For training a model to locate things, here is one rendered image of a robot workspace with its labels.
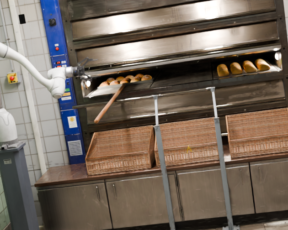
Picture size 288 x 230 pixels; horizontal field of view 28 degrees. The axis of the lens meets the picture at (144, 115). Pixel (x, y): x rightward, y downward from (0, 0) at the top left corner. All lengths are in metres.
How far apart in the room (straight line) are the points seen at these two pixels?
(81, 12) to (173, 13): 0.82
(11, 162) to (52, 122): 0.99
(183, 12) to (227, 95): 0.83
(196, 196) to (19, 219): 1.44
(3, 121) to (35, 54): 1.05
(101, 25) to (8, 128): 1.33
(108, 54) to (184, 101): 0.81
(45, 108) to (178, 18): 1.48
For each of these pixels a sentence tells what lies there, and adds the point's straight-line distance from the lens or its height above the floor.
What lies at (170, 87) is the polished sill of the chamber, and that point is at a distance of 5.16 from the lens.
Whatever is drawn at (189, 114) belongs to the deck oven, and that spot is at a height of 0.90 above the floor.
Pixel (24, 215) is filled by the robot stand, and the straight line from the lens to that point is 4.64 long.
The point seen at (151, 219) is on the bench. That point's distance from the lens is 4.91.
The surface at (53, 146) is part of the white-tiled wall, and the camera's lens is 5.45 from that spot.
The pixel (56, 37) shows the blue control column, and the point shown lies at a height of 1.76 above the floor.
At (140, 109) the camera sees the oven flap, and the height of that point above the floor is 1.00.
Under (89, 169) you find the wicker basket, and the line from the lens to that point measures 4.96.
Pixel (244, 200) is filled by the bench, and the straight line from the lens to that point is 4.84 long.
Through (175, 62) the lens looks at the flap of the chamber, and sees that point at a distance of 4.98.
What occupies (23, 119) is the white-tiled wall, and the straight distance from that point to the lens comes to 5.47.
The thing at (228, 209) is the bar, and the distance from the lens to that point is 4.80.
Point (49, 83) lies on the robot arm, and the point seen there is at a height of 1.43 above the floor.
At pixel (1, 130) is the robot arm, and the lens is 4.50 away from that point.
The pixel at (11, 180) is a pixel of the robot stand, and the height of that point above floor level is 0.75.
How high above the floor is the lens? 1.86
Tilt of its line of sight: 10 degrees down
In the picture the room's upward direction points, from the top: 9 degrees counter-clockwise
